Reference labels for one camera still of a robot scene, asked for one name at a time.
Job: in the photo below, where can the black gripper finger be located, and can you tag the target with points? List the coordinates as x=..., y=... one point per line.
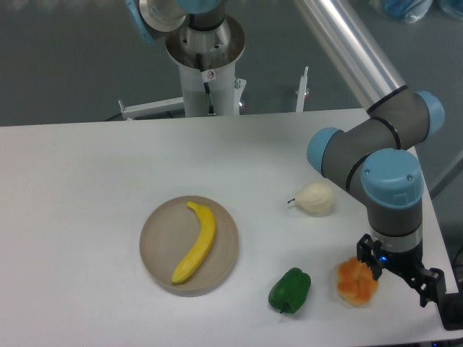
x=430, y=284
x=369, y=252

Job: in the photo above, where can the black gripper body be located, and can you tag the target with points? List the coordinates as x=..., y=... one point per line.
x=407, y=265

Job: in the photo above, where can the yellow banana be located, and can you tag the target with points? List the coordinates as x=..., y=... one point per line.
x=200, y=249

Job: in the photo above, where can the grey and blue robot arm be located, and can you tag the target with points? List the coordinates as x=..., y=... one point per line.
x=370, y=162

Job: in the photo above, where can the beige round plate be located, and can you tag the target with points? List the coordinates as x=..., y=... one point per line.
x=170, y=232

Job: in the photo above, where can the black device at table edge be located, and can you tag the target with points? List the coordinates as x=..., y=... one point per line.
x=450, y=311

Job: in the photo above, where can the orange bread roll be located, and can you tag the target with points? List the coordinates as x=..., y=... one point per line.
x=355, y=283

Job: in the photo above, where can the white pear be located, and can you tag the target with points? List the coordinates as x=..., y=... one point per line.
x=315, y=198

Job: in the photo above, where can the green bell pepper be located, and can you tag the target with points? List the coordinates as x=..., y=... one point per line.
x=290, y=292

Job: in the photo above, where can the blue plastic bag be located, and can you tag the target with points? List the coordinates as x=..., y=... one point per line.
x=410, y=11

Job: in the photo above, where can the white right bracket post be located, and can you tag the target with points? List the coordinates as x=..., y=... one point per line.
x=303, y=91

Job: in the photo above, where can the white left bracket bar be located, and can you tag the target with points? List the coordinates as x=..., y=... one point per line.
x=150, y=109

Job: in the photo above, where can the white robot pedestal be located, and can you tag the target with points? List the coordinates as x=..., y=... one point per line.
x=206, y=61

